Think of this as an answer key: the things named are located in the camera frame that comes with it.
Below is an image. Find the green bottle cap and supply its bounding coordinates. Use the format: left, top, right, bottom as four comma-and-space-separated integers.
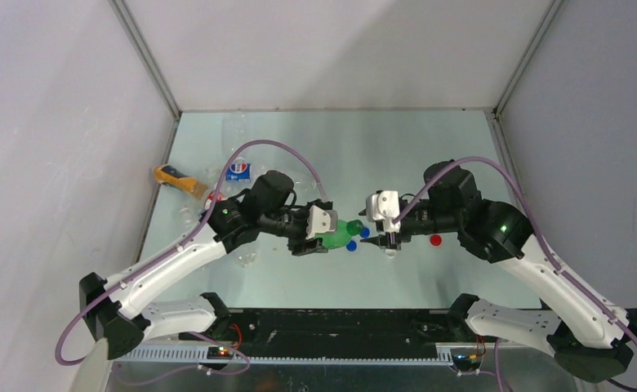
345, 220, 364, 237

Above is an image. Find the green plastic bottle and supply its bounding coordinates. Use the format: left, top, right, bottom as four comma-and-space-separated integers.
317, 220, 354, 251

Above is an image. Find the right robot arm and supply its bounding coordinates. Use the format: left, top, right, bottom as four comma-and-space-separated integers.
362, 159, 637, 384

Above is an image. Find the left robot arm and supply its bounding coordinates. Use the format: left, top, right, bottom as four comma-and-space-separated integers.
78, 171, 338, 360

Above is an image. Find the red bottle cap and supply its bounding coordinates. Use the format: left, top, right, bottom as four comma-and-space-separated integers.
429, 234, 443, 247

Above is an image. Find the clear crushed plastic bottle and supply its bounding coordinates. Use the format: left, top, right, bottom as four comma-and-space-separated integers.
231, 247, 257, 268

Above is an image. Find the clear bottle with blue label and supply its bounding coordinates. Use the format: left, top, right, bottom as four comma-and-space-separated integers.
210, 161, 319, 190

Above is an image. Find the orange bottle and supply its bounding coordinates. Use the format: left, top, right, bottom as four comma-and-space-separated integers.
152, 164, 209, 200

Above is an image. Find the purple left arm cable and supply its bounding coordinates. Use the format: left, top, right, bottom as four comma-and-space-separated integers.
54, 139, 328, 368

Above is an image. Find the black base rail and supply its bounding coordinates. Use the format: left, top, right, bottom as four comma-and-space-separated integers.
201, 308, 477, 359

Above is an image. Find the clear bottle with red ring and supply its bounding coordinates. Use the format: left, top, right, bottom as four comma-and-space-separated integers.
179, 189, 214, 229

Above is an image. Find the white cable duct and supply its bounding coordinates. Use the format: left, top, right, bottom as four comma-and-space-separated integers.
119, 345, 453, 366

